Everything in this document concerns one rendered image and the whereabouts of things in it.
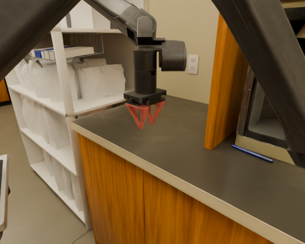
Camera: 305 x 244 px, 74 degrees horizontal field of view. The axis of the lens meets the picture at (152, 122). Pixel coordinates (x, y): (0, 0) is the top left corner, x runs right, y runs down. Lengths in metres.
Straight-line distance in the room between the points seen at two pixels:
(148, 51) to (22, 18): 0.33
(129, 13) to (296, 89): 0.39
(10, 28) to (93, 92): 1.24
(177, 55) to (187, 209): 0.47
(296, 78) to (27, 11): 0.31
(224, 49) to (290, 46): 0.37
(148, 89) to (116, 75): 1.04
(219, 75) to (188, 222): 0.48
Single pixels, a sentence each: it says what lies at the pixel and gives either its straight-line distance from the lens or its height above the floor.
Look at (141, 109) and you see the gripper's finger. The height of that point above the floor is 1.16.
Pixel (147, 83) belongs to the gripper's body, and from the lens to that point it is 0.50.
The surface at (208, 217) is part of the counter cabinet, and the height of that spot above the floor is 0.83.
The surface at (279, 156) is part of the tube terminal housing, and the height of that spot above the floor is 0.96.
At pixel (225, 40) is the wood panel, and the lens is 0.67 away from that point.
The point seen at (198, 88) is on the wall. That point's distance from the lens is 1.33.
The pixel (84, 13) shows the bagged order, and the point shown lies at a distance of 1.39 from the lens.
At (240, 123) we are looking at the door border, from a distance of 0.78.
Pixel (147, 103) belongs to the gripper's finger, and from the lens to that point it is 0.50.
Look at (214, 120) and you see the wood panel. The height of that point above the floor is 1.06.
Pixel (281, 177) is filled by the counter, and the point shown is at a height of 0.94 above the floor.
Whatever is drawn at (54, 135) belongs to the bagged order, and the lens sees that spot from 1.70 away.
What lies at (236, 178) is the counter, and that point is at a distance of 0.65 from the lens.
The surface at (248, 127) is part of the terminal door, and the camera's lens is 0.77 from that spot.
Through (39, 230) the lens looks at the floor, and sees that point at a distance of 1.89.
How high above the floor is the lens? 1.32
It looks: 23 degrees down
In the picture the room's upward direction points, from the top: straight up
